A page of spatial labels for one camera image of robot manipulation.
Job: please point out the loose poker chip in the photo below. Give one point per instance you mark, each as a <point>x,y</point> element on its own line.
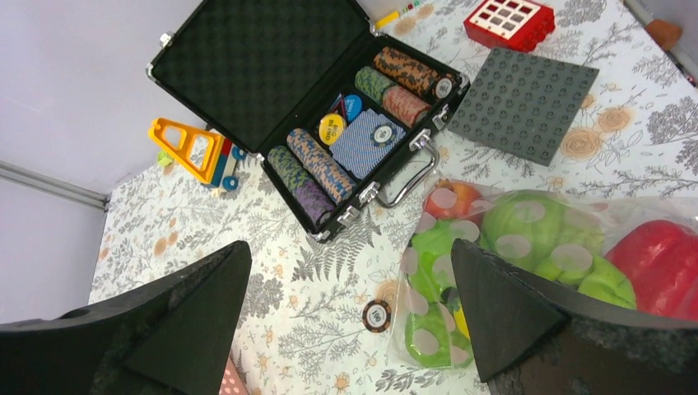
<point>377,316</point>

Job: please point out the clear zip top bag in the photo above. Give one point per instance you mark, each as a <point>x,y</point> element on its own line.
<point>618,217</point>

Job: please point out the pink plastic basket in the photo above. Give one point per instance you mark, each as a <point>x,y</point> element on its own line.
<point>231,382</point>

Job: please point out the yellow toy block vehicle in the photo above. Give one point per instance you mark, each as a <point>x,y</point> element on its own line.
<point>208,156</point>

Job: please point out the grey studded building plate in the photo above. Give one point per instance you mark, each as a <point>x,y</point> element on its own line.
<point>522,104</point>

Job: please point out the green cabbage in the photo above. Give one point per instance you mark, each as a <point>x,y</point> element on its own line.
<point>552,239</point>

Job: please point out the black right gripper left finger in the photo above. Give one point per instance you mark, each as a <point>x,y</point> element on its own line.
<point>170,336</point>

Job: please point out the orange peach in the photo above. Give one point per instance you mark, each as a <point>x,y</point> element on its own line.
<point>453,199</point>

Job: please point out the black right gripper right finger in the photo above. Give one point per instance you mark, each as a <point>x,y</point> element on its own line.
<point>533,336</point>

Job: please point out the black poker chip case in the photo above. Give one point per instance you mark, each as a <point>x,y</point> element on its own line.
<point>334,107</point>

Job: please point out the red toy block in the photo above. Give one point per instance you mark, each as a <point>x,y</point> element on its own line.
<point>519,25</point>

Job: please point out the red bell pepper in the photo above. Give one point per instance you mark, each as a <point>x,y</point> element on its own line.
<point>660,260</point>

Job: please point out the small green block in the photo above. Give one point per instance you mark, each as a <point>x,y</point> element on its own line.
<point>164,159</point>

